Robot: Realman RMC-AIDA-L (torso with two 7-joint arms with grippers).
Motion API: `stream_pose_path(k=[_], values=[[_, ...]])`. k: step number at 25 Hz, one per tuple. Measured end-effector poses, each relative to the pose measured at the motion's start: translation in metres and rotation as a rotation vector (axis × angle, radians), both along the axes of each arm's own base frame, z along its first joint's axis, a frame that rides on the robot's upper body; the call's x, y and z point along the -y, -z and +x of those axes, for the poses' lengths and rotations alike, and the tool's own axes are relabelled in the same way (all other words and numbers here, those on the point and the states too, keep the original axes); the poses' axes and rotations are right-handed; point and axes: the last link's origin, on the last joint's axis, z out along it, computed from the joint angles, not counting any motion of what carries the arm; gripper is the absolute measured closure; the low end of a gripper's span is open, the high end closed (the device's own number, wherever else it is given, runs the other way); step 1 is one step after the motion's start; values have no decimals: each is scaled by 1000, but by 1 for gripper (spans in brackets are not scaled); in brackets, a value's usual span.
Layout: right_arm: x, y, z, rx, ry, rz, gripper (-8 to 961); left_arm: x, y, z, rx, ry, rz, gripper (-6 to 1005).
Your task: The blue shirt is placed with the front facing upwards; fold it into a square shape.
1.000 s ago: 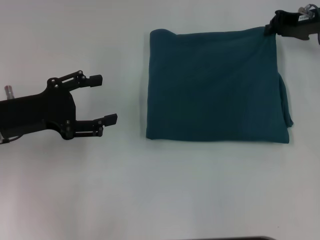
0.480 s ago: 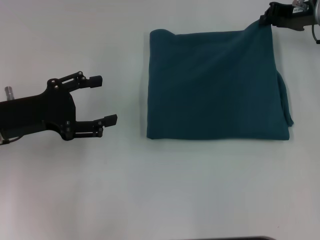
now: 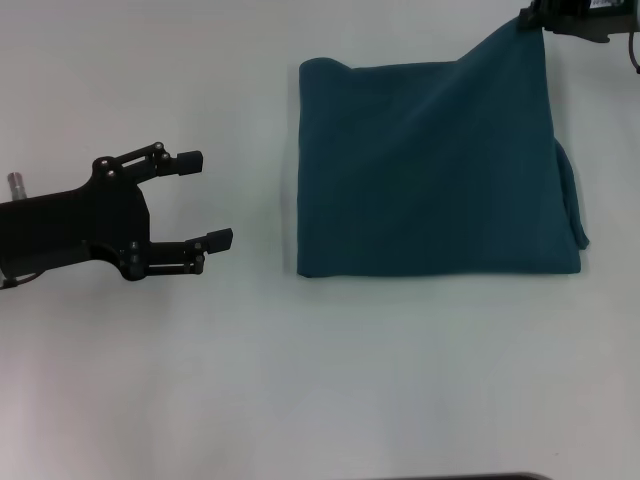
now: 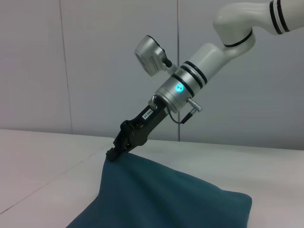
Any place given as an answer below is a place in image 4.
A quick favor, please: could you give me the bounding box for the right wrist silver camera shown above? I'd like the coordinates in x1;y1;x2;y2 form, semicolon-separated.
133;35;179;77

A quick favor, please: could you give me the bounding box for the teal blue printed t-shirt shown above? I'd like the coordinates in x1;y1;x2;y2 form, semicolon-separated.
63;152;253;228

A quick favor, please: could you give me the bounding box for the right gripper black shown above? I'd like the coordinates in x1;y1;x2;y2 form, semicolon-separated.
105;95;169;163

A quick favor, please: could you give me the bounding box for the right arm cable with connector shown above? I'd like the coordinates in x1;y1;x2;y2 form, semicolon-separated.
166;97;204;124

